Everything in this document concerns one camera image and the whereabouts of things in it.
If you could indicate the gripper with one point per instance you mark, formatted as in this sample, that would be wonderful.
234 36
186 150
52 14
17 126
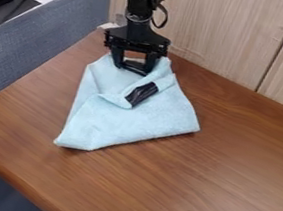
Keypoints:
136 39

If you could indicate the light blue cloth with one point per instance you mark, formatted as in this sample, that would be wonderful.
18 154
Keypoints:
133 119

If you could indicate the toy stove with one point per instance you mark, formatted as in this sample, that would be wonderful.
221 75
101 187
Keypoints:
2 7

